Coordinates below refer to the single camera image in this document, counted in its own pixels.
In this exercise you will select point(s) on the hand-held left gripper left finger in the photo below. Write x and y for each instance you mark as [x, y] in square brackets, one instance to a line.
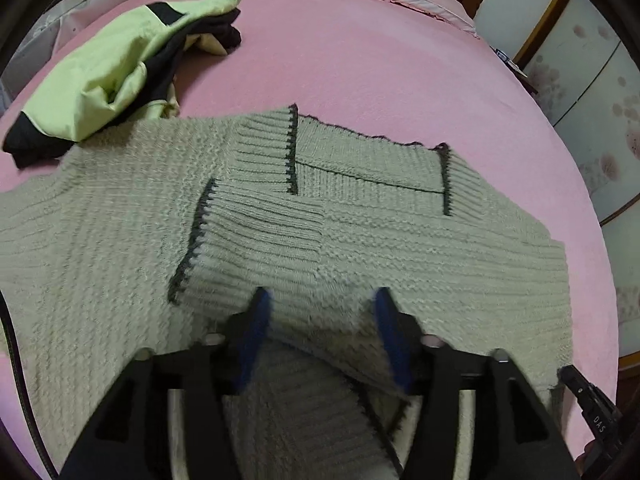
[254, 327]

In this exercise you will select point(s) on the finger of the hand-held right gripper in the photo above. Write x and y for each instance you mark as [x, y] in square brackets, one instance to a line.
[592, 407]

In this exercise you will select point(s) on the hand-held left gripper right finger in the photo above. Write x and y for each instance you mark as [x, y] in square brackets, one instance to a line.
[393, 332]

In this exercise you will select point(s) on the grey knit sweater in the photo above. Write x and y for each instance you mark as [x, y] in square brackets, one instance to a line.
[125, 210]

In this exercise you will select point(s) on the pink bed sheet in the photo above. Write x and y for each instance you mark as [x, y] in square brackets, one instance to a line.
[375, 70]

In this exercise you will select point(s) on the dark wooden nightstand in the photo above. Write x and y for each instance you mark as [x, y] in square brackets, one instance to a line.
[515, 70]

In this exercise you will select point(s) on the green and black jacket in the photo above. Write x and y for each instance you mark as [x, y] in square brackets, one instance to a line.
[100, 75]

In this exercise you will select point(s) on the pink ruffled pillow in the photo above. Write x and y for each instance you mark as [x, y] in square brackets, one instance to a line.
[425, 2]

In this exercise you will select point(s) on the white storage box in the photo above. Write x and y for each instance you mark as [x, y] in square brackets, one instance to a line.
[55, 30]

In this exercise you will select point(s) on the floral wardrobe with wooden frame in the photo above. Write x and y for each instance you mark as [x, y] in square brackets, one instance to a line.
[590, 60]

